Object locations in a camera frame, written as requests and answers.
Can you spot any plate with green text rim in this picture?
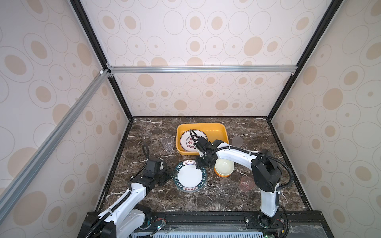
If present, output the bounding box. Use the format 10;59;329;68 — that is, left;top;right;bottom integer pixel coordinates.
173;160;207;192

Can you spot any plate with red characters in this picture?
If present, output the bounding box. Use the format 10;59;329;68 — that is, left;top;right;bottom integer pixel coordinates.
180;130;207;152

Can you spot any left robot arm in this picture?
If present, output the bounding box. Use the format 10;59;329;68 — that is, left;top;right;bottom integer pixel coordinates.
78;158;175;238

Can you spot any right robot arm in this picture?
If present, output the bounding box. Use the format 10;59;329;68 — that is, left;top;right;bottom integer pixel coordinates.
195;137;294;224

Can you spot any yellow plastic bin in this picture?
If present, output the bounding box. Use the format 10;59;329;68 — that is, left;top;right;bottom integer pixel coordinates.
176;123;229;156

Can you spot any cream and orange bowl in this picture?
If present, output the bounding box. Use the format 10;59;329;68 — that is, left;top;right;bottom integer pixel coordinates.
213;159;235;178

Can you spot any clear plastic cup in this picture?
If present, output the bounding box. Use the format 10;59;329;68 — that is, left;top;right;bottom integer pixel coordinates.
161;136;175;152

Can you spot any grey translucent cup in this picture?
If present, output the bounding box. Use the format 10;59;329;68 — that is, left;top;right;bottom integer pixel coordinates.
231;136;244;148

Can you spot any pink translucent cup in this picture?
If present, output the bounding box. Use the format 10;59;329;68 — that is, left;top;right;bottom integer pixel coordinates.
239;176;255;192

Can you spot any horizontal aluminium bar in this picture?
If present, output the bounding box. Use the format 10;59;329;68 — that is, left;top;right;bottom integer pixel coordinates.
101;65;298;75

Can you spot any diagonal aluminium bar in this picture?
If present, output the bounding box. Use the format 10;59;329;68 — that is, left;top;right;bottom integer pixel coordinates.
1;69;110;223

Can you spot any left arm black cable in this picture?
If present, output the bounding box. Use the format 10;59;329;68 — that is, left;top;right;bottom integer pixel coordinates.
142;144;150;167

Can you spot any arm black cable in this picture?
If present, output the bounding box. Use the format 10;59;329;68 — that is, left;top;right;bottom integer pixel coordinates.
189;129;201;146
142;144;150;167

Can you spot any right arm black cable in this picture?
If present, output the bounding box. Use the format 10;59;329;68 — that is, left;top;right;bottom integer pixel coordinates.
189;129;201;146

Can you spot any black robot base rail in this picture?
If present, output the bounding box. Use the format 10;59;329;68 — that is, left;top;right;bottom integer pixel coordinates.
80;210;334;238

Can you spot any left black frame post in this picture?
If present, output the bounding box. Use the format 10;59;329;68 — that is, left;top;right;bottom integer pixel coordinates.
69;0;134;121

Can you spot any black frame post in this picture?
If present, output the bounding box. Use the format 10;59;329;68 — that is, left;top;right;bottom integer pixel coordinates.
69;0;134;121
267;0;344;122

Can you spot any right black frame post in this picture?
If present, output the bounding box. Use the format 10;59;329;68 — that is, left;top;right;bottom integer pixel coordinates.
267;0;344;122

